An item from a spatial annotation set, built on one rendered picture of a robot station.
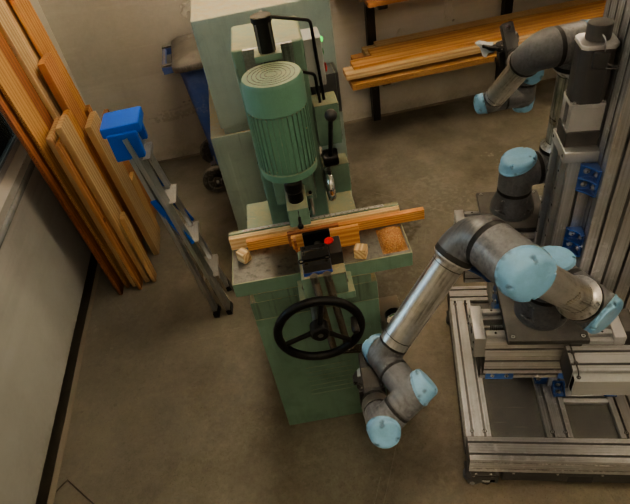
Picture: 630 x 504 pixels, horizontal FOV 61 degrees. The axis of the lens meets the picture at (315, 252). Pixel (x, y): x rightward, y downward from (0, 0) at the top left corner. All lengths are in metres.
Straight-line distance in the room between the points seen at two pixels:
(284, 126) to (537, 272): 0.78
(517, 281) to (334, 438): 1.46
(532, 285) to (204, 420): 1.79
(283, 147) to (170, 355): 1.60
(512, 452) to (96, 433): 1.80
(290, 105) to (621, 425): 1.61
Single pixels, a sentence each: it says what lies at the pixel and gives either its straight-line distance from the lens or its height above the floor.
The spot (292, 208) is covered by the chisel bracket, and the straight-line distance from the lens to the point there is 1.74.
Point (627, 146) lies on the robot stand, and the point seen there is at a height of 1.30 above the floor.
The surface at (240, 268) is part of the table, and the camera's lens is 1.82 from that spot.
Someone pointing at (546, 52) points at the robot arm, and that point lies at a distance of 1.76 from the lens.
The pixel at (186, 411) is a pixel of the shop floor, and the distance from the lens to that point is 2.65.
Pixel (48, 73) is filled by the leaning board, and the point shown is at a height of 1.17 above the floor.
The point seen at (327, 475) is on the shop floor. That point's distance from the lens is 2.34.
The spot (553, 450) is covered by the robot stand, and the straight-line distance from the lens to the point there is 2.17.
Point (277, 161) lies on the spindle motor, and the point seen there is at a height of 1.28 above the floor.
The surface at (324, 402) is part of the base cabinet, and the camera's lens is 2.34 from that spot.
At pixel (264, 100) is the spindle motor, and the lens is 1.49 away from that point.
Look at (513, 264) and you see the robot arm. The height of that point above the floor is 1.33.
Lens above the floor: 2.11
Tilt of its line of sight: 42 degrees down
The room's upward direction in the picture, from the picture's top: 11 degrees counter-clockwise
